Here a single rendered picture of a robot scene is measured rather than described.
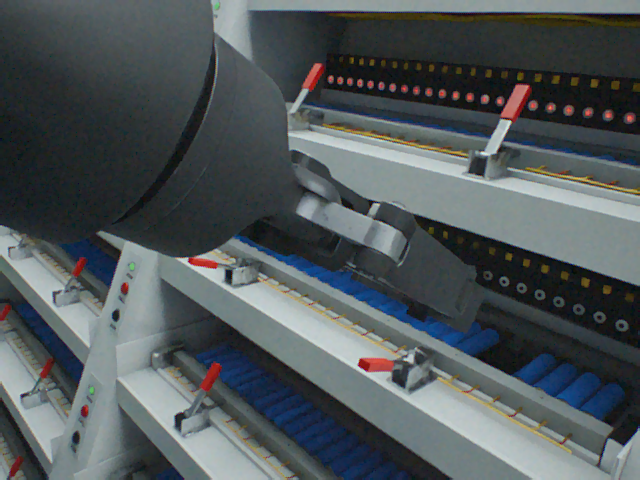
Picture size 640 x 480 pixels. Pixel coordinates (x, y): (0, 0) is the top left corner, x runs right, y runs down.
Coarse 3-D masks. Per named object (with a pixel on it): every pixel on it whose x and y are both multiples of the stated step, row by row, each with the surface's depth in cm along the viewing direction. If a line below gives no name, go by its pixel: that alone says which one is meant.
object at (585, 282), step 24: (456, 240) 64; (480, 240) 61; (480, 264) 62; (504, 264) 60; (528, 264) 57; (552, 264) 56; (504, 288) 60; (528, 288) 58; (552, 288) 56; (576, 288) 54; (600, 288) 53; (624, 288) 51; (552, 312) 57; (624, 312) 52; (624, 336) 52
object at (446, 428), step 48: (192, 288) 72; (240, 288) 66; (288, 336) 58; (336, 336) 57; (576, 336) 55; (336, 384) 53; (384, 384) 49; (432, 384) 50; (432, 432) 45; (480, 432) 44; (528, 432) 44; (624, 432) 41
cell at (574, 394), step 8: (584, 376) 49; (592, 376) 49; (576, 384) 48; (584, 384) 48; (592, 384) 48; (600, 384) 49; (568, 392) 47; (576, 392) 47; (584, 392) 47; (592, 392) 48; (568, 400) 45; (576, 400) 46; (584, 400) 47; (576, 408) 46
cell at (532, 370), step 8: (536, 360) 51; (544, 360) 51; (552, 360) 52; (528, 368) 50; (536, 368) 50; (544, 368) 51; (552, 368) 52; (512, 376) 49; (520, 376) 48; (528, 376) 49; (536, 376) 49; (544, 376) 51; (528, 384) 48
